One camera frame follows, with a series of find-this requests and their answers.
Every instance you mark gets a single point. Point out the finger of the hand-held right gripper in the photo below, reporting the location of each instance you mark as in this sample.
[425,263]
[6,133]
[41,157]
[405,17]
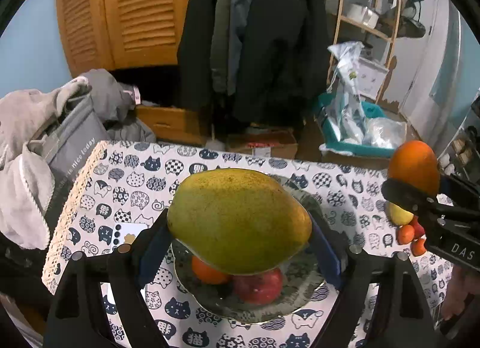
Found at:
[405,192]
[463,188]

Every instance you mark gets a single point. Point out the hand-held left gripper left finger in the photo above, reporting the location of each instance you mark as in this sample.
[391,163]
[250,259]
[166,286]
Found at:
[150,254]

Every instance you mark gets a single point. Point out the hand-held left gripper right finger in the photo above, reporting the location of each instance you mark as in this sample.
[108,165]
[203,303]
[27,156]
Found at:
[330,258]

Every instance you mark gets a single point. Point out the round yellow mango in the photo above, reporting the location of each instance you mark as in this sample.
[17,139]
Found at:
[399,215]

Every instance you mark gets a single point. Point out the medium orange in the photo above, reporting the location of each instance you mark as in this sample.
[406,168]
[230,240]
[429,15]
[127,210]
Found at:
[412,164]

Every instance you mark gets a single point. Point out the large orange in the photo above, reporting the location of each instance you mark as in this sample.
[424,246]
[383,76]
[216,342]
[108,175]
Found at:
[206,273]

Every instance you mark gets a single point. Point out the dark red apple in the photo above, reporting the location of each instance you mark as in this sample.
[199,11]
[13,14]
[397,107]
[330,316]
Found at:
[258,288]

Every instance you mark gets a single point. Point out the scalloped glass plate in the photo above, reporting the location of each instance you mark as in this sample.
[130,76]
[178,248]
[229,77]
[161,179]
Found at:
[225,303]

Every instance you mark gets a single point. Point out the oval yellow-green mango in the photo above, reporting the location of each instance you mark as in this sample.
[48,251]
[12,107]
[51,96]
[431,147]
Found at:
[236,220]

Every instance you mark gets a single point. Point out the person's right hand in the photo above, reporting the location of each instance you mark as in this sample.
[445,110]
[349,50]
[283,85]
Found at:
[455,291]

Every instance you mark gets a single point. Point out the white phone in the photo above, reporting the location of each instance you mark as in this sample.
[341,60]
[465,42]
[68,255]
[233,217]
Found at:
[133,231]

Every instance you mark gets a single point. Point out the cardboard box under teal box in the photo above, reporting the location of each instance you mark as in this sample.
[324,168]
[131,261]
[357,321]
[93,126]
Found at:
[356,161]

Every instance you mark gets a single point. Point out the clear plastic bag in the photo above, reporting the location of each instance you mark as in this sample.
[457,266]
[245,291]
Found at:
[386,134]

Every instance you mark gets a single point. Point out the grey shoe rack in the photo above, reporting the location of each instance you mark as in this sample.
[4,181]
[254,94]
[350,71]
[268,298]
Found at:
[470,115]

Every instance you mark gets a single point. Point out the cat print tablecloth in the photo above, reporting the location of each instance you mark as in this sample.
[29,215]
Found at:
[123,183]

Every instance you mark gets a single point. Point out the flat cardboard box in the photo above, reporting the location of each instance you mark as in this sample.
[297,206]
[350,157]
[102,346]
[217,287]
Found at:
[270,138]

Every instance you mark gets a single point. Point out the wooden drawer box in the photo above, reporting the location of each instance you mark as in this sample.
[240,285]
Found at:
[168,121]

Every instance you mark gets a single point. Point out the pale blue door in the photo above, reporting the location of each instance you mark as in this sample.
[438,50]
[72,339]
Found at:
[427,55]

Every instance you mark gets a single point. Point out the grey storage bag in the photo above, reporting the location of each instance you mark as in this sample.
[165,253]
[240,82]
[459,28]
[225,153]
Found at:
[71,138]

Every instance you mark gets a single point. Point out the pale grey towel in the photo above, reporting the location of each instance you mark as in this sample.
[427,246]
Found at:
[22,190]

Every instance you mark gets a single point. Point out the grey clothes pile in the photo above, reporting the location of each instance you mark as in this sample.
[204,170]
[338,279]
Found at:
[108,100]

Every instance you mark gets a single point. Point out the wooden shelf rack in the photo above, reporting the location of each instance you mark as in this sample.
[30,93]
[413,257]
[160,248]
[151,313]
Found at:
[378,33]

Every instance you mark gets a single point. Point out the grey hanging bag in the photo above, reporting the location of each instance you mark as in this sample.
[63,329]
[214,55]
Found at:
[412,27]

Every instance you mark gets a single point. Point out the black coat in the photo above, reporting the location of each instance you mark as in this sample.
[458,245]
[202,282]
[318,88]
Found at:
[285,51]

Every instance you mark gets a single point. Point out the dark grey coat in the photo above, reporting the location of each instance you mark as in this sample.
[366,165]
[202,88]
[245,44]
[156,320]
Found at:
[232,40]

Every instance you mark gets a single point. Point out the wooden louvered wardrobe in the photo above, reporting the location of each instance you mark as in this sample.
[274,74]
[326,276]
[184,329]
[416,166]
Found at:
[142,14]

